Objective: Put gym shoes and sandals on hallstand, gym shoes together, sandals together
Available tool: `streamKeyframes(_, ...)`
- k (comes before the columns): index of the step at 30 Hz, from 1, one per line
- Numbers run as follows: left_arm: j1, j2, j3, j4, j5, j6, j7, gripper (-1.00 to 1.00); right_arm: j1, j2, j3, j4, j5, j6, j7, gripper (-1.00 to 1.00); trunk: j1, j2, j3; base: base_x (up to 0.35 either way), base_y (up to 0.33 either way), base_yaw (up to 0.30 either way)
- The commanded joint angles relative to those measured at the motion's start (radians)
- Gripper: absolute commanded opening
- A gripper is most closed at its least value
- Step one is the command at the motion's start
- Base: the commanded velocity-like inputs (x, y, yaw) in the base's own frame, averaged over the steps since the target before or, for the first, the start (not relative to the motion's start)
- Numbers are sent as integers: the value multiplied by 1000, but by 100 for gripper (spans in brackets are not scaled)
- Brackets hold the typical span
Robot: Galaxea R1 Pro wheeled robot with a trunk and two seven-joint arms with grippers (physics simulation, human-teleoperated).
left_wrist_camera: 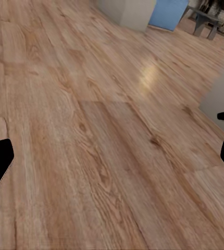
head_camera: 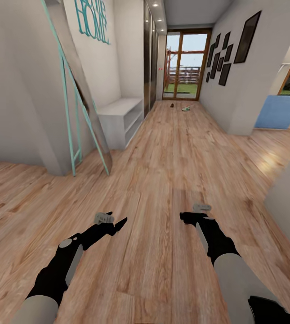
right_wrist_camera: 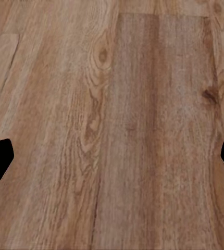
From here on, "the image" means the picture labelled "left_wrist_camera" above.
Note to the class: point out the coffee table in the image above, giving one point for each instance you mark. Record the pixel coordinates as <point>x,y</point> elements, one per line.
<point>202,21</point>

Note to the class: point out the wood fireplace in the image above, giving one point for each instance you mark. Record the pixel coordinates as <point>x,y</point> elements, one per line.
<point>213,8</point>

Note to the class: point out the sofa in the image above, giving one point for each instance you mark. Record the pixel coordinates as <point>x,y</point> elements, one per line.
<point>167,14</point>

